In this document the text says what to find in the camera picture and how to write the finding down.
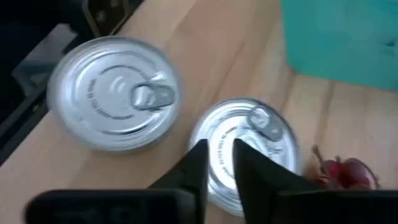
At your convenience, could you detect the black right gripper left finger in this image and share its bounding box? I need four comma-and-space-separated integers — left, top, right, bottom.
149, 139, 208, 224

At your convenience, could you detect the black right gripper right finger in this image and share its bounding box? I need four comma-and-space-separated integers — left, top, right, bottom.
233, 138, 318, 224

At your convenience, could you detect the red grape bunch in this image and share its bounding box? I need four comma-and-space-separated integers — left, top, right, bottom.
310, 144, 382, 190

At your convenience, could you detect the teal translucent plastic bin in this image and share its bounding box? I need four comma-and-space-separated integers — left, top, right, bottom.
280, 0, 398, 91

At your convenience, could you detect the green tuna can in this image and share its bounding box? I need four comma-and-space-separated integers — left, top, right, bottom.
45, 35, 182, 152
188, 97, 302, 217

